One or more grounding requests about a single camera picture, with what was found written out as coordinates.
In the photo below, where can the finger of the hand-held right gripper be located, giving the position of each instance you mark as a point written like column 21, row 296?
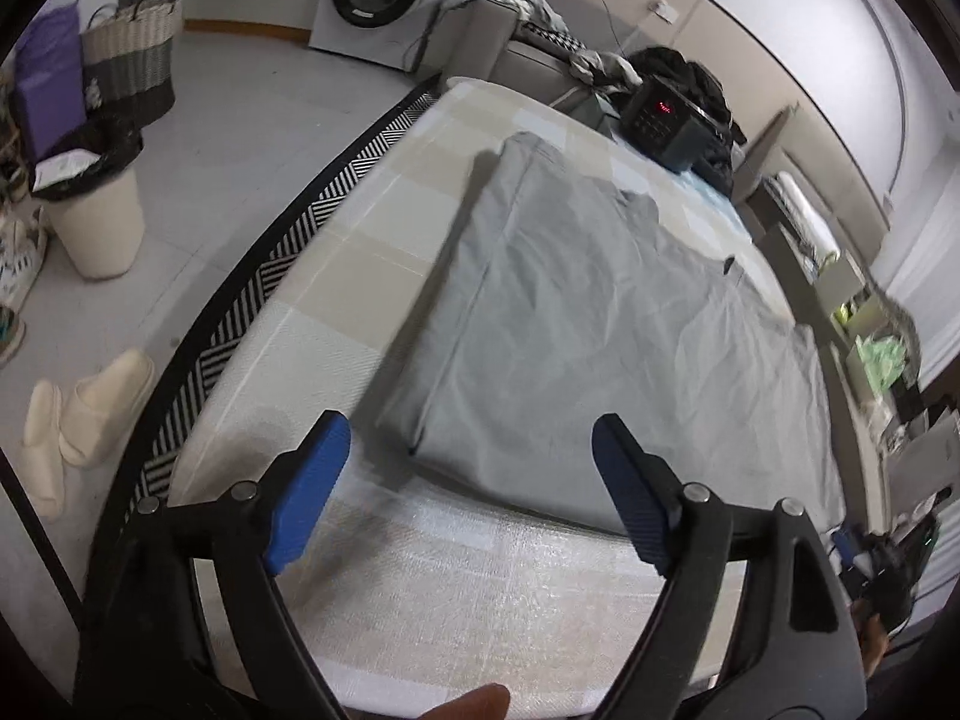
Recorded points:
column 844, row 544

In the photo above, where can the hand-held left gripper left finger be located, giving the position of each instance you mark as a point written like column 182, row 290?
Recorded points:
column 315, row 487

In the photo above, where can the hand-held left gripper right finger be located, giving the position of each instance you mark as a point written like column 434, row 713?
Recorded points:
column 630, row 487

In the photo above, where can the grey shorts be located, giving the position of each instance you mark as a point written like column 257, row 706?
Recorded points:
column 600, row 330

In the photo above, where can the pile of dark clothes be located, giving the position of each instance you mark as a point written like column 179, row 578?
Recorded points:
column 697, row 75

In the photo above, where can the person's right hand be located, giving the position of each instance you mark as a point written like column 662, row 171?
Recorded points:
column 874, row 645

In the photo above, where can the person's left hand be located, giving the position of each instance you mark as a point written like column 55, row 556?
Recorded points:
column 465, row 705

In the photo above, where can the beige checked bed blanket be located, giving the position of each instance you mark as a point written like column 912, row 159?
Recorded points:
column 420, row 600

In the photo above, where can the green plastic bag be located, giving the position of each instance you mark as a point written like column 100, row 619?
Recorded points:
column 881, row 360

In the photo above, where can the cream slipper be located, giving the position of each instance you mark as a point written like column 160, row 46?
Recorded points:
column 105, row 405
column 41, row 450

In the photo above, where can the light blue cloth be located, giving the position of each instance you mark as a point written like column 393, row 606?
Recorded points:
column 712, row 187

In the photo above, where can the white pillow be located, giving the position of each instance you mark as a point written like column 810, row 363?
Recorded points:
column 806, row 210

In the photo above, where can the beige trash bin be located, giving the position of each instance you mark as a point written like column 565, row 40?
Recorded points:
column 97, row 225

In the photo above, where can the dark sneaker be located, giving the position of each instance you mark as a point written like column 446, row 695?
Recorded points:
column 9, row 334

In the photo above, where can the black appliance with red display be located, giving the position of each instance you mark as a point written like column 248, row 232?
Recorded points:
column 660, row 120

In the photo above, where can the beige headboard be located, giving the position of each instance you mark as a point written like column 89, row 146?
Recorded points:
column 765, row 142

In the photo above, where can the white sneaker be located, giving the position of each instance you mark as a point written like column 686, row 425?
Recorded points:
column 19, row 255

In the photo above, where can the pale crumpled cloth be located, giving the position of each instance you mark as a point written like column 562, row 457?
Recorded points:
column 607, row 67

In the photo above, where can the black white checkered cloth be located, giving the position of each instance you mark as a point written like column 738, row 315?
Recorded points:
column 555, row 36

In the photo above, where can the woven basket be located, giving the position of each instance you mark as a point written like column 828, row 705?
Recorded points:
column 127, row 60

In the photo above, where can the beige sofa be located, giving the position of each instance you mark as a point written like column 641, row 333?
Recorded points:
column 487, row 37

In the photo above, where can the purple box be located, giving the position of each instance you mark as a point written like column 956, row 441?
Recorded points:
column 49, row 82

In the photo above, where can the white washing machine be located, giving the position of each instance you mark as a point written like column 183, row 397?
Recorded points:
column 390, row 7

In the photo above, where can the white wall socket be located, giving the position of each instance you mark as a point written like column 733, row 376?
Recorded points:
column 664, row 10

